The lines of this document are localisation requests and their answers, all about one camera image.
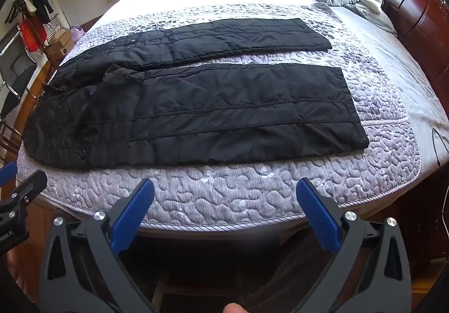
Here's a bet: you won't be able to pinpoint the wooden bed side rail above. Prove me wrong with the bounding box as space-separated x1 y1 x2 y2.
25 60 54 107

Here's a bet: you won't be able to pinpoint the lavender quilted bedspread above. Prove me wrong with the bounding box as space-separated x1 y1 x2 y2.
16 3 421 234

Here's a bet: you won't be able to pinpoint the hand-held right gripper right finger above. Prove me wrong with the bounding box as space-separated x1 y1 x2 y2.
295 177 413 313

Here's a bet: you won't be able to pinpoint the thin black cable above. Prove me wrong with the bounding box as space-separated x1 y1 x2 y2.
430 127 449 173

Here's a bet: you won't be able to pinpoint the wooden headboard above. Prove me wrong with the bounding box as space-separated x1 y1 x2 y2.
358 0 449 89

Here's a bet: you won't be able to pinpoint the pale bed sheet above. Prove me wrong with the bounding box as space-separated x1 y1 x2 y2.
88 0 449 168

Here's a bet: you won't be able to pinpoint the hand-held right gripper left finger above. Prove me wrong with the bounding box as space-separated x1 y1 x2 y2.
38 178 155 313

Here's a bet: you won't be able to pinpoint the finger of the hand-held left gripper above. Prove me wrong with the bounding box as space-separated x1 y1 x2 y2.
0 162 18 189
10 170 48 208

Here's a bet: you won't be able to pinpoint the black pants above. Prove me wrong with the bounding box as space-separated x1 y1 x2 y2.
23 18 370 169

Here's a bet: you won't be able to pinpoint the black metal frame chair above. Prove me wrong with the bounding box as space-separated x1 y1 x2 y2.
0 33 38 118

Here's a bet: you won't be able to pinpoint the small wooden stool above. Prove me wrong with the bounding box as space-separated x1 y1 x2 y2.
0 119 19 160

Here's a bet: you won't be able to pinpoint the red bag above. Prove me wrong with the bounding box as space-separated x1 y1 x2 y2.
19 20 48 53

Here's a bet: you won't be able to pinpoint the cardboard box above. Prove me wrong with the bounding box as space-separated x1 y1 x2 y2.
47 30 74 58

